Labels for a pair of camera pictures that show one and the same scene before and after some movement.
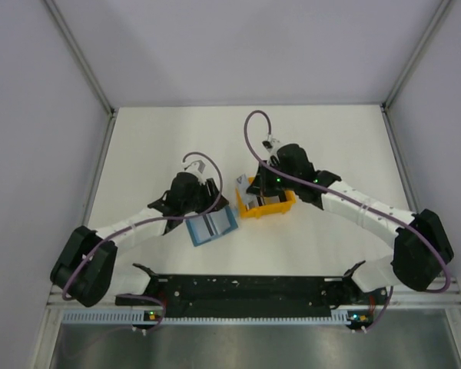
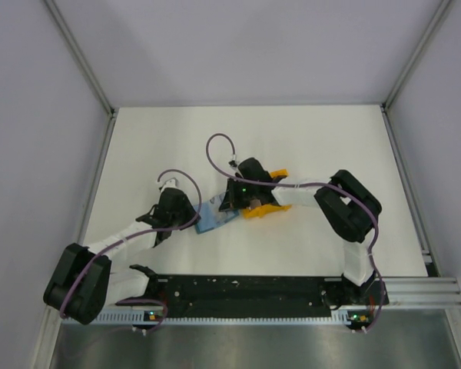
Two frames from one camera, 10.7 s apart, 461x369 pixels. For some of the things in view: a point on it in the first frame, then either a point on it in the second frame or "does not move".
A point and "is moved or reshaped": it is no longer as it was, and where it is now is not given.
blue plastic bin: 206,227 is moved or reshaped
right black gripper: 261,184 -> 231,201
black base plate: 254,296 does not move
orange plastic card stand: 266,210 does not move
